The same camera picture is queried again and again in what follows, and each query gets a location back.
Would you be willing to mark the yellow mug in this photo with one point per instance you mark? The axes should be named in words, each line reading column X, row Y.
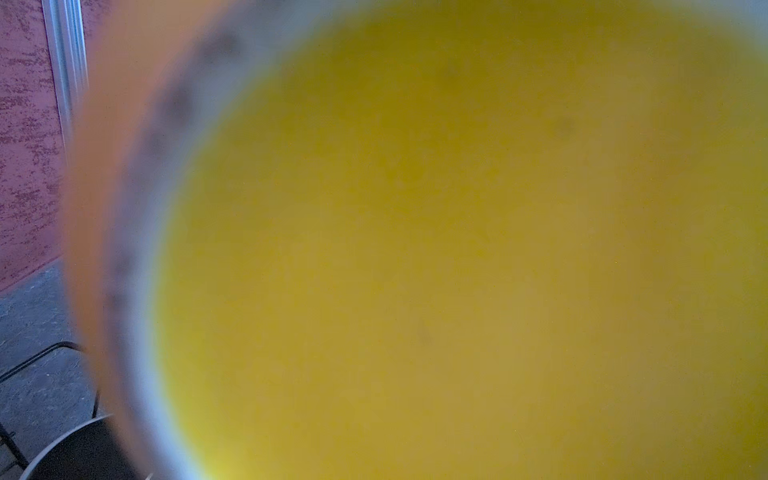
column 427, row 239

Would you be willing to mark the black mug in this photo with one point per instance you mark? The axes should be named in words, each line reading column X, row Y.
column 87, row 452

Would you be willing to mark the aluminium corner post left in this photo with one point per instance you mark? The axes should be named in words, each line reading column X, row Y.
column 66, row 40

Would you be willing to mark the black wire dish rack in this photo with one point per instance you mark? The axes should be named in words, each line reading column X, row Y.
column 44, row 393

